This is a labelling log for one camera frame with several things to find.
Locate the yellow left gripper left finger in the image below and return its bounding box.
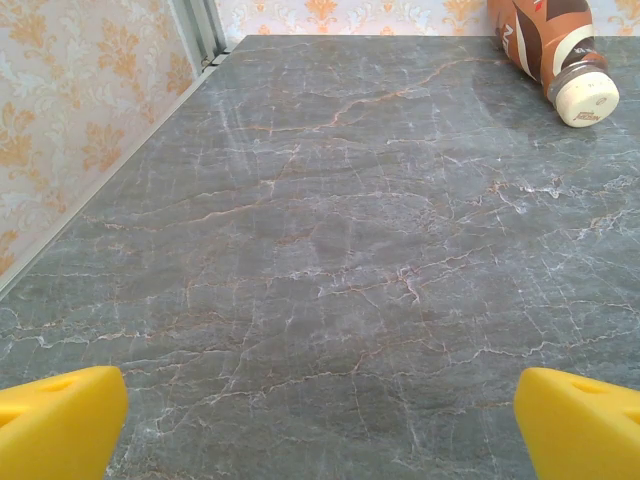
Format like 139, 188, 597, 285
0, 365, 130, 480

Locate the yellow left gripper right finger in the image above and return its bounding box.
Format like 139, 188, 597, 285
513, 367, 640, 480

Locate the brown coffee drink bottle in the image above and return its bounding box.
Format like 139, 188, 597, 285
487, 0, 621, 129

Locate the aluminium frame post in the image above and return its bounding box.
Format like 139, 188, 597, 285
167, 0, 231, 69

